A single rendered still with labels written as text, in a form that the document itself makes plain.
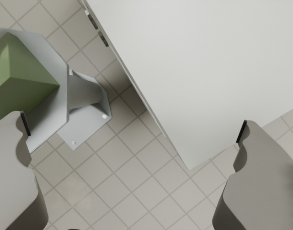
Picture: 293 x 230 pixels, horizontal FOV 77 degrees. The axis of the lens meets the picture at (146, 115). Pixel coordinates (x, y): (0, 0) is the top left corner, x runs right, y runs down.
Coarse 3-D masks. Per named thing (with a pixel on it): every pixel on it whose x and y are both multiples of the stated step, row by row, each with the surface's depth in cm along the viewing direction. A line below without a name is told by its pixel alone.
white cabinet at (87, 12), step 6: (84, 0) 47; (90, 12) 55; (90, 18) 68; (96, 24) 61; (102, 36) 67; (108, 42) 56; (114, 54) 76; (120, 60) 48; (126, 72) 57; (132, 84) 101; (138, 90) 54; (144, 102) 58; (150, 114) 82; (156, 120) 54; (162, 132) 59
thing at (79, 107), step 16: (0, 32) 46; (16, 32) 46; (32, 32) 46; (32, 48) 46; (48, 48) 47; (48, 64) 47; (64, 64) 47; (64, 80) 47; (80, 80) 86; (96, 80) 127; (48, 96) 48; (64, 96) 48; (80, 96) 81; (96, 96) 111; (32, 112) 48; (48, 112) 48; (64, 112) 48; (80, 112) 128; (96, 112) 128; (32, 128) 48; (48, 128) 48; (64, 128) 129; (80, 128) 129; (96, 128) 130; (32, 144) 49; (80, 144) 130
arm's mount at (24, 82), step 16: (0, 48) 39; (16, 48) 40; (0, 64) 34; (16, 64) 34; (32, 64) 41; (0, 80) 30; (16, 80) 31; (32, 80) 35; (48, 80) 43; (0, 96) 32; (16, 96) 36; (32, 96) 41; (0, 112) 37
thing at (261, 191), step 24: (240, 144) 11; (264, 144) 9; (240, 168) 9; (264, 168) 8; (288, 168) 8; (240, 192) 6; (264, 192) 7; (288, 192) 7; (216, 216) 7; (240, 216) 6; (264, 216) 6; (288, 216) 6
